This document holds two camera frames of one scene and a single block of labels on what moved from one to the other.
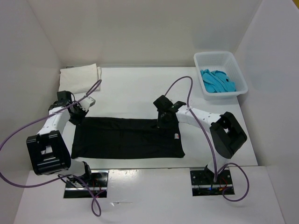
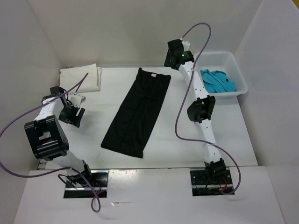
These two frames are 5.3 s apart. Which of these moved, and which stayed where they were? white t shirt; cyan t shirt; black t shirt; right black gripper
Moved: right black gripper; black t shirt
Stayed: cyan t shirt; white t shirt
